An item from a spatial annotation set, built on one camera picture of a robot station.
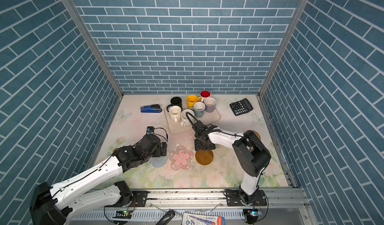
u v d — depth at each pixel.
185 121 0.95
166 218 0.65
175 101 1.05
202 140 0.67
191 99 1.08
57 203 0.39
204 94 1.13
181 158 0.87
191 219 0.68
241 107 1.11
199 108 1.04
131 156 0.55
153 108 1.08
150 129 0.71
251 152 0.51
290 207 0.75
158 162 0.86
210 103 1.11
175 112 1.01
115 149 0.92
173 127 0.99
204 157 0.88
